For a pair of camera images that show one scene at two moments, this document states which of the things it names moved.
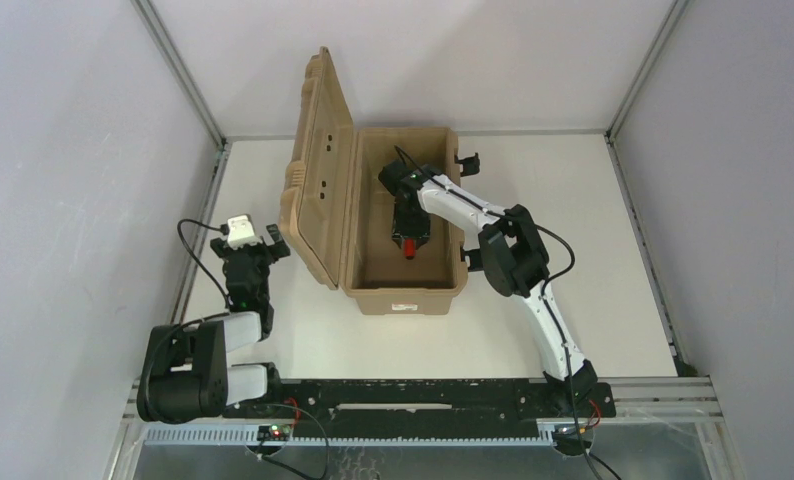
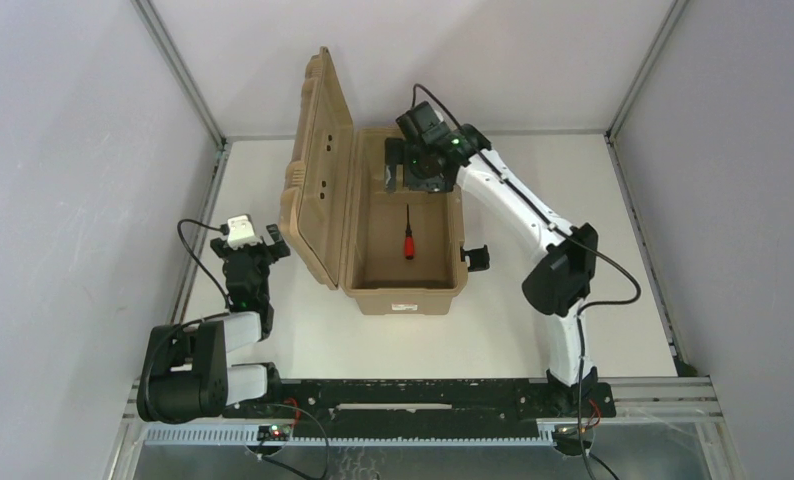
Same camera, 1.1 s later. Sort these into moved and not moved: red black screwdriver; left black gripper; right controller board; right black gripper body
Moved: right black gripper body
Not moved: right controller board; left black gripper; red black screwdriver
